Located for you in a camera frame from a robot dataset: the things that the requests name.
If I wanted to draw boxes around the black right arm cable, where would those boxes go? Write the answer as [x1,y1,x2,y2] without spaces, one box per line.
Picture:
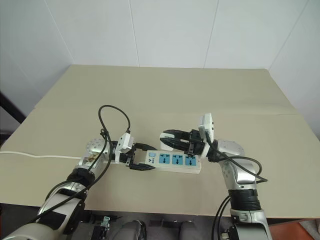
[211,132,269,240]

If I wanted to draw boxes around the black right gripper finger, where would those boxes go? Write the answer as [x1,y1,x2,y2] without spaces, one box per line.
[162,128,192,141]
[163,138,191,152]

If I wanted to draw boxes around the white power strip cord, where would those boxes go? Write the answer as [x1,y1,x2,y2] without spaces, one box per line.
[0,150,81,160]

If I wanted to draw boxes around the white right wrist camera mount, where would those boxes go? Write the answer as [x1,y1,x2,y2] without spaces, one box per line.
[196,112,215,159]

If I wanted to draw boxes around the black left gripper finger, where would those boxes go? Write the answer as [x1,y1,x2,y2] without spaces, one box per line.
[134,142,158,152]
[125,161,155,173]

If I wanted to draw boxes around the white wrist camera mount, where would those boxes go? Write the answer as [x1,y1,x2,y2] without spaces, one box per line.
[196,112,215,159]
[114,133,137,161]

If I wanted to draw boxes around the dark grey rounded shape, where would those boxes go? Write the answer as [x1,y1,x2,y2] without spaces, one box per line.
[119,213,149,240]

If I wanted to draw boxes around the white power strip blue sockets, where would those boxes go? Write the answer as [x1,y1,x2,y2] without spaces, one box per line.
[143,149,202,175]

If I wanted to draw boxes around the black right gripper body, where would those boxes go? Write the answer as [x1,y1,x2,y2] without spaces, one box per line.
[183,128,209,158]

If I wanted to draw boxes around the white charger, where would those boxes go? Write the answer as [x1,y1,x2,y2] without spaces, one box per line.
[159,132,176,151]

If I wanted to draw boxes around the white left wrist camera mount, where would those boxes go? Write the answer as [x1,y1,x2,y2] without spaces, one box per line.
[114,133,137,161]

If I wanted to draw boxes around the small silver clip fixture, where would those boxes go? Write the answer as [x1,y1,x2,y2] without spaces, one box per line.
[99,215,112,229]

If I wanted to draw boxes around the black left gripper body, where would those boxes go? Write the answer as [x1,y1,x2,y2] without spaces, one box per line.
[118,146,138,168]

